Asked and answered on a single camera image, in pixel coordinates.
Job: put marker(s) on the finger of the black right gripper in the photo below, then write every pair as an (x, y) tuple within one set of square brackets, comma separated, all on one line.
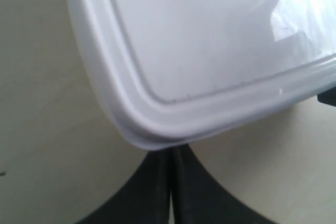
[(328, 97)]

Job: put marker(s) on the white lidded plastic container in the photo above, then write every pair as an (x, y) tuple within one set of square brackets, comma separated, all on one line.
[(170, 72)]

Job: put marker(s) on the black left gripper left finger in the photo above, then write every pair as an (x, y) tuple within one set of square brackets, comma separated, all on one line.
[(144, 198)]

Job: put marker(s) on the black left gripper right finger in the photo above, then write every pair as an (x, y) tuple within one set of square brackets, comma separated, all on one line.
[(199, 198)]

